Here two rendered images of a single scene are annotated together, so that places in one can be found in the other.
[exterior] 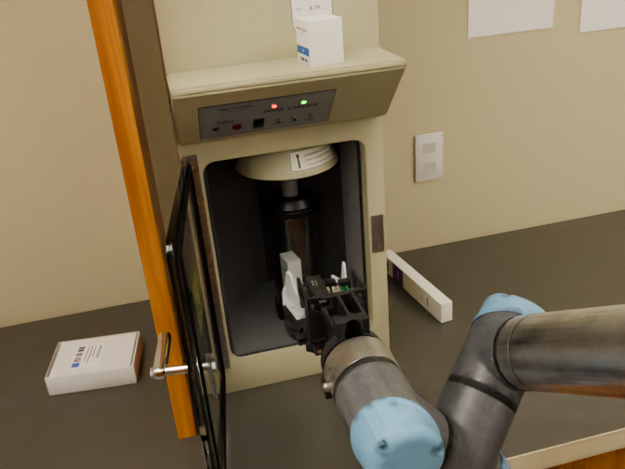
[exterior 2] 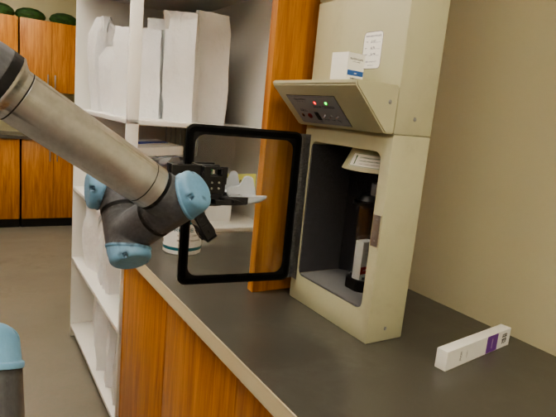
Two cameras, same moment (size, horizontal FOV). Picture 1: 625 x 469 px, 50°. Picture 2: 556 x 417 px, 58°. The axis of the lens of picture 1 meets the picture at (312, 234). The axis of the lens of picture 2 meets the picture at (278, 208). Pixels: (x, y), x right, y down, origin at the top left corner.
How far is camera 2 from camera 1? 1.17 m
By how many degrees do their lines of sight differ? 67
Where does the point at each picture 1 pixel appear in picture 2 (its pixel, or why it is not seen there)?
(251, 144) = (331, 136)
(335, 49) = (342, 72)
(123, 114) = (267, 93)
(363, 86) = (346, 97)
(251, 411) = (278, 304)
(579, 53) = not seen: outside the picture
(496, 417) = (131, 213)
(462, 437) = (118, 210)
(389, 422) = not seen: hidden behind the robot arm
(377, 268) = (371, 259)
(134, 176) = (264, 125)
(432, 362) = (371, 361)
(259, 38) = not seen: hidden behind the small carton
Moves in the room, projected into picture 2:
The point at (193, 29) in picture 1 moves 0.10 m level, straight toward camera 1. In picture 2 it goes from (324, 62) to (289, 56)
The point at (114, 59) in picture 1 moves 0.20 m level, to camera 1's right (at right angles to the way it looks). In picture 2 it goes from (270, 64) to (299, 59)
